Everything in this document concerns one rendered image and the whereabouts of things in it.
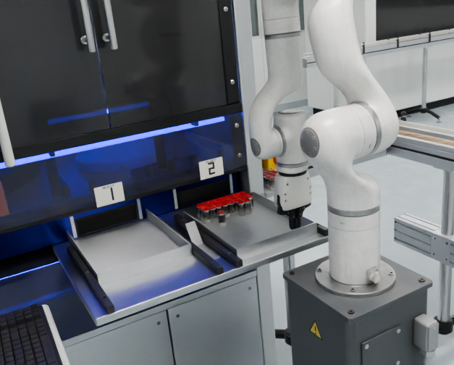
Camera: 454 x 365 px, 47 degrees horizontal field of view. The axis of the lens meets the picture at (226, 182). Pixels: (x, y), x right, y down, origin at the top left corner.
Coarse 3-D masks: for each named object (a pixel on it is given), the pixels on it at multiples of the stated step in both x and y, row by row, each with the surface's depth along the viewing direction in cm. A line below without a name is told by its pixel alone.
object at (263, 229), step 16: (256, 208) 169; (272, 208) 166; (208, 224) 161; (240, 224) 158; (256, 224) 157; (272, 224) 156; (288, 224) 155; (304, 224) 151; (224, 240) 141; (240, 240) 147; (256, 240) 146; (272, 240) 140; (288, 240) 143; (240, 256) 136
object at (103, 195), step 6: (102, 186) 152; (108, 186) 153; (114, 186) 154; (120, 186) 155; (96, 192) 151; (102, 192) 152; (108, 192) 153; (114, 192) 154; (120, 192) 155; (96, 198) 152; (102, 198) 153; (108, 198) 154; (114, 198) 155; (120, 198) 156; (102, 204) 153; (108, 204) 154
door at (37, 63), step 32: (0, 0) 129; (32, 0) 132; (64, 0) 136; (0, 32) 130; (32, 32) 134; (64, 32) 138; (0, 64) 132; (32, 64) 136; (64, 64) 140; (96, 64) 144; (0, 96) 134; (32, 96) 138; (64, 96) 142; (96, 96) 146; (32, 128) 140; (64, 128) 144; (96, 128) 148
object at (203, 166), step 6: (198, 162) 165; (204, 162) 166; (210, 162) 168; (216, 162) 169; (222, 162) 170; (204, 168) 167; (216, 168) 169; (222, 168) 170; (204, 174) 168; (216, 174) 170; (222, 174) 171
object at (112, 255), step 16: (128, 224) 167; (144, 224) 166; (160, 224) 159; (80, 240) 158; (96, 240) 157; (112, 240) 156; (128, 240) 155; (144, 240) 154; (160, 240) 153; (176, 240) 150; (80, 256) 146; (96, 256) 147; (112, 256) 146; (128, 256) 145; (144, 256) 144; (160, 256) 137; (176, 256) 140; (96, 272) 130; (112, 272) 132; (128, 272) 134
